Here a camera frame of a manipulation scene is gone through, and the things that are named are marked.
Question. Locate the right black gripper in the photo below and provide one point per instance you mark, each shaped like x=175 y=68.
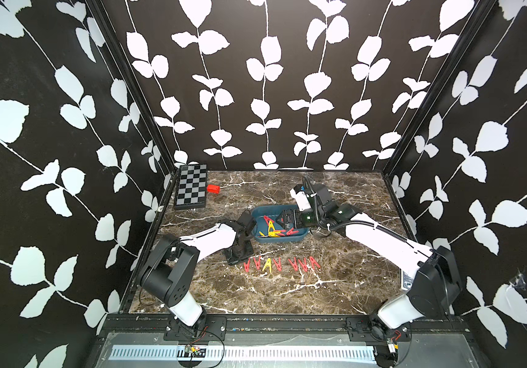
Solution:
x=287 y=214

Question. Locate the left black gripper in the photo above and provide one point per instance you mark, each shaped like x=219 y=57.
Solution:
x=233 y=260

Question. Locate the teal plastic storage box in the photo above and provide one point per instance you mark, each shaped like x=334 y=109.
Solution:
x=292 y=235

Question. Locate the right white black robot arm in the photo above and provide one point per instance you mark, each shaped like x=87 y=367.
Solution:
x=435 y=277

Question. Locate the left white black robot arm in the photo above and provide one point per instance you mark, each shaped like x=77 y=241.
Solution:
x=169 y=270

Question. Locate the yellow clothespin in box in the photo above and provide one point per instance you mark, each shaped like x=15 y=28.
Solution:
x=272 y=232

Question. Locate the small red block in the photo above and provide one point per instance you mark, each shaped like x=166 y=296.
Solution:
x=213 y=189

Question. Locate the black white checkerboard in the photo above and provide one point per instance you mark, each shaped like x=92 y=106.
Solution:
x=191 y=191

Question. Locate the small circuit board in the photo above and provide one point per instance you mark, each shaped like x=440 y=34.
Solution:
x=192 y=352

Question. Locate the blue playing card deck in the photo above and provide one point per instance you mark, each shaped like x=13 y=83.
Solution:
x=406 y=281

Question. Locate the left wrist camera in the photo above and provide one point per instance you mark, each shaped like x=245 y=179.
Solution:
x=247 y=222

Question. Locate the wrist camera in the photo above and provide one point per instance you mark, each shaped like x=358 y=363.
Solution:
x=247 y=222
x=311 y=198

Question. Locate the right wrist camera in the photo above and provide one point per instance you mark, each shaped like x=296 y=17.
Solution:
x=311 y=198

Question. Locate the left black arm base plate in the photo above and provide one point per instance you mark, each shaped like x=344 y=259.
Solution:
x=209 y=327

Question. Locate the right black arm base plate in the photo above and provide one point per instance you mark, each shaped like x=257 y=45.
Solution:
x=371 y=330

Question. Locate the white perforated rail strip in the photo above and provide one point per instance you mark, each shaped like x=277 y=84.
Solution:
x=362 y=354

